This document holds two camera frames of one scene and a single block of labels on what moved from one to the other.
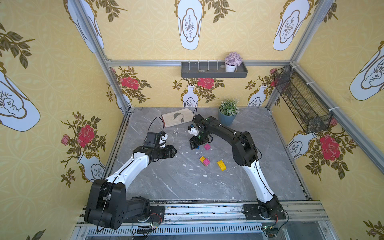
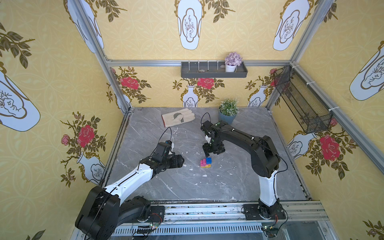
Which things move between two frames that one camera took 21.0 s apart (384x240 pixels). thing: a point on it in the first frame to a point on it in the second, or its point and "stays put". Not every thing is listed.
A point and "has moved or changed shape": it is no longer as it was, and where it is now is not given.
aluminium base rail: x=218 y=220 stays put
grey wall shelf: x=211 y=69 stays put
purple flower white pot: x=231 y=61 stays put
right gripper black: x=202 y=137 to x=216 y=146
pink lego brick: x=207 y=146 has moved or changed shape
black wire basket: x=309 y=110 stays put
